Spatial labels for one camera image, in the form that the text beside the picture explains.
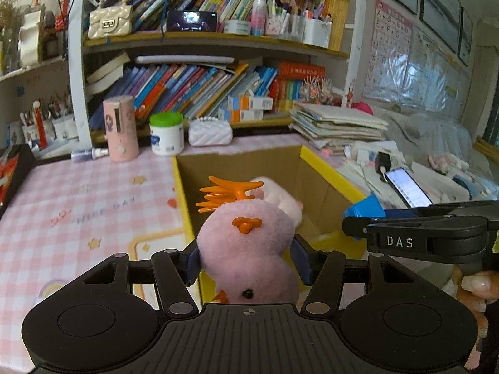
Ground red doll ornament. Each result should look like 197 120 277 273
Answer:
33 100 47 151

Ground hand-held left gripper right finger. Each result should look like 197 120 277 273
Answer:
290 234 443 316

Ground small spray bottle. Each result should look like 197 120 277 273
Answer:
71 147 112 162

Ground alphabet wall poster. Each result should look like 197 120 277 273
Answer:
362 0 414 102

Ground stack of papers and booklets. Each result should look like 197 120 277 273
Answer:
289 101 390 151

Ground yellow cardboard box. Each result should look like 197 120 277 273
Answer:
172 145 369 306

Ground pastel spray bottle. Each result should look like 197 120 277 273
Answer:
251 0 268 36

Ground white jar green lid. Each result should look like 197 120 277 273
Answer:
149 112 185 157

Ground orange white carton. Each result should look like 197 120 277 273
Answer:
218 108 264 122
228 95 274 110

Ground dark screen smartphone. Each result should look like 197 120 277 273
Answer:
167 10 219 34

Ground dried flowers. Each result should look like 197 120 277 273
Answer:
0 0 24 71

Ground pink plush chick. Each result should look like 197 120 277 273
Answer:
195 175 299 304

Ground white screen smartphone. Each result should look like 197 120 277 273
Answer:
384 166 433 209

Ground pink plush pig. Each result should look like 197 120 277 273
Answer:
249 176 305 230

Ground white power strip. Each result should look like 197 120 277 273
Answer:
351 142 402 168

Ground cream quilted handbag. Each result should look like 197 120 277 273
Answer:
88 0 133 40

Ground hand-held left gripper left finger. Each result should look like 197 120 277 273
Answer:
80 239 201 316

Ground black keyboard piano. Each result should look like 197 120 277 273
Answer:
0 144 37 219

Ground pink checked tablecloth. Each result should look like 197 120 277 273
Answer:
0 132 312 372

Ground pink pen holder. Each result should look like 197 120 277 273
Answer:
265 12 291 40

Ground open thick book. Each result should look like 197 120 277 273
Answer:
86 51 131 94

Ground pink humidifier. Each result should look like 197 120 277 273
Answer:
102 95 140 163

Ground white quilted purse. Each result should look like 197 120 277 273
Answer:
188 116 233 146

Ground grey sofa cover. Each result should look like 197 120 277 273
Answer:
370 111 499 203

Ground large white pen holder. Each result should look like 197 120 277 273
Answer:
302 17 333 49

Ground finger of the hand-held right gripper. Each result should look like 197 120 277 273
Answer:
342 215 488 240
384 200 499 219

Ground white paper bag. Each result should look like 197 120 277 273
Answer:
19 10 45 67

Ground white bookshelf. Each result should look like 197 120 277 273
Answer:
0 0 359 152

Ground row of slanted picture books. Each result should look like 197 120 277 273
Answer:
88 60 279 125

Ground red boxed book set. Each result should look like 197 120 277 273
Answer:
271 61 326 112

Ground plastic covered wall chart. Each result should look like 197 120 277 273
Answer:
405 23 474 119

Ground white bar lamp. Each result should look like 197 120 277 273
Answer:
134 55 235 65

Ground black charger adapter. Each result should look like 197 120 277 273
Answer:
375 152 394 182

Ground loose white papers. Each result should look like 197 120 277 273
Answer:
339 156 468 207

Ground white tape roll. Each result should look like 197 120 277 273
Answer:
223 19 251 35

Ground red foil packets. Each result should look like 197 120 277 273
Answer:
0 156 20 199

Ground person's right hand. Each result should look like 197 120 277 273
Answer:
452 267 492 312

